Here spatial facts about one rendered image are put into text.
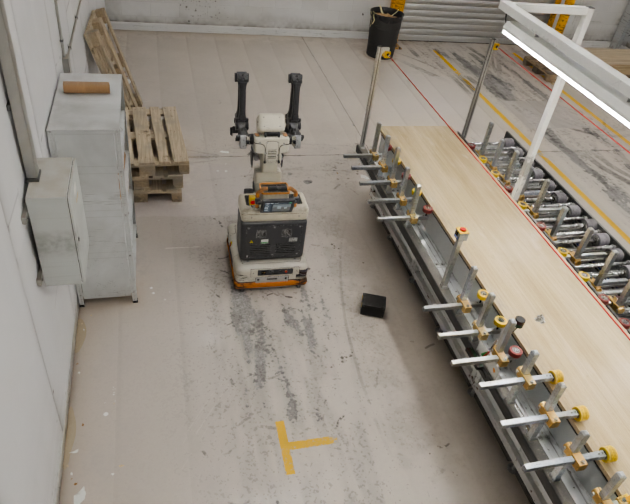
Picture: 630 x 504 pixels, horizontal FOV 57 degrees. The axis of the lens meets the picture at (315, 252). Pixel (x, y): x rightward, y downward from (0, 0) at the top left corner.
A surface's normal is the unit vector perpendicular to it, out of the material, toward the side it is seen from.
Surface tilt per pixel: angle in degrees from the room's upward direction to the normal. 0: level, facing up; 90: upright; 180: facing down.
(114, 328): 0
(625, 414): 0
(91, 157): 90
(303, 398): 0
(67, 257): 90
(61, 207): 90
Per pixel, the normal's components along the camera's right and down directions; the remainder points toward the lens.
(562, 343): 0.11, -0.77
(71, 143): 0.23, 0.63
